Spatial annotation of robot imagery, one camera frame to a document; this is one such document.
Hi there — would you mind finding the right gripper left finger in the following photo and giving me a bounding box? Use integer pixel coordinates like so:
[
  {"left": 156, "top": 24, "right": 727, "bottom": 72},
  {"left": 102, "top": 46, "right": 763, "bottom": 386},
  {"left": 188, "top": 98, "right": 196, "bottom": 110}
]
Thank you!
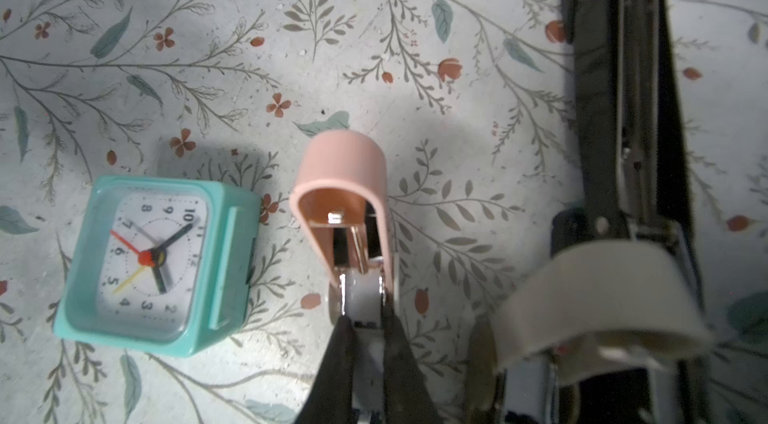
[{"left": 294, "top": 316, "right": 358, "bottom": 424}]

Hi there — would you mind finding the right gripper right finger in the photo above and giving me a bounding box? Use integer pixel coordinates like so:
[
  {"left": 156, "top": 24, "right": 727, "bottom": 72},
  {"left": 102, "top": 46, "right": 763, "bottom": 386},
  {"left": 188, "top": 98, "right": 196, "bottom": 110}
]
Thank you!
[{"left": 383, "top": 302, "right": 442, "bottom": 423}]

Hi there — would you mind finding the beige staple remover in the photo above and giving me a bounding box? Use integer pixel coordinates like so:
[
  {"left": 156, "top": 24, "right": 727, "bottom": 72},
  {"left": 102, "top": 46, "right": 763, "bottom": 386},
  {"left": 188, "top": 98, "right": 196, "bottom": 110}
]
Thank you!
[{"left": 464, "top": 240, "right": 713, "bottom": 423}]

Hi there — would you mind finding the small mint alarm clock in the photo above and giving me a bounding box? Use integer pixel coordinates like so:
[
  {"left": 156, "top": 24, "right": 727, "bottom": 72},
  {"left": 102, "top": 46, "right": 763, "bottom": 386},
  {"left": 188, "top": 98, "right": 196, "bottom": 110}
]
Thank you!
[{"left": 53, "top": 175, "right": 261, "bottom": 357}]

